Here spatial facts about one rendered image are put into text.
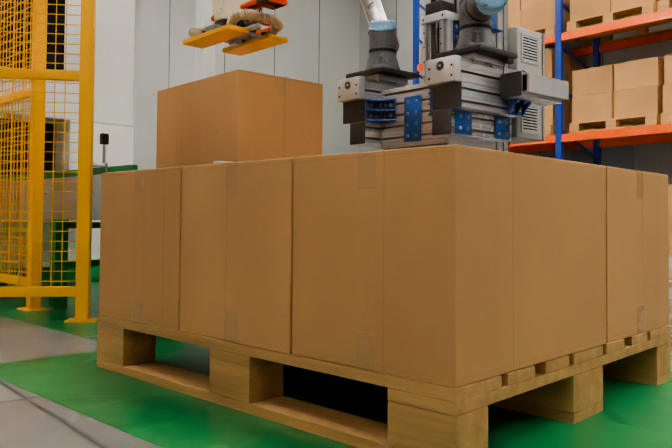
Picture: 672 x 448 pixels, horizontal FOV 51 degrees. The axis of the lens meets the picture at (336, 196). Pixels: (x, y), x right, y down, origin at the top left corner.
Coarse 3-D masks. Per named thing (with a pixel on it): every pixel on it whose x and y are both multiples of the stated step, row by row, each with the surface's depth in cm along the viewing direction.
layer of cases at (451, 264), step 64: (128, 192) 188; (192, 192) 167; (256, 192) 151; (320, 192) 137; (384, 192) 126; (448, 192) 116; (512, 192) 128; (576, 192) 147; (640, 192) 173; (128, 256) 187; (192, 256) 166; (256, 256) 150; (320, 256) 137; (384, 256) 126; (448, 256) 116; (512, 256) 128; (576, 256) 147; (640, 256) 172; (128, 320) 186; (192, 320) 166; (256, 320) 150; (320, 320) 136; (384, 320) 125; (448, 320) 116; (512, 320) 128; (576, 320) 146; (640, 320) 172; (448, 384) 115
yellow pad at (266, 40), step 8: (264, 32) 285; (248, 40) 286; (256, 40) 282; (264, 40) 279; (272, 40) 279; (280, 40) 279; (224, 48) 299; (232, 48) 295; (240, 48) 293; (248, 48) 293; (256, 48) 293; (264, 48) 292
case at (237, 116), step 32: (160, 96) 291; (192, 96) 272; (224, 96) 256; (256, 96) 254; (288, 96) 264; (320, 96) 275; (160, 128) 291; (192, 128) 272; (224, 128) 255; (256, 128) 254; (288, 128) 264; (320, 128) 275; (160, 160) 290; (192, 160) 271; (224, 160) 255
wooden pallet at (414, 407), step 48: (144, 336) 192; (192, 336) 165; (192, 384) 167; (240, 384) 152; (384, 384) 125; (432, 384) 118; (480, 384) 119; (528, 384) 131; (576, 384) 146; (336, 432) 132; (384, 432) 131; (432, 432) 117; (480, 432) 119
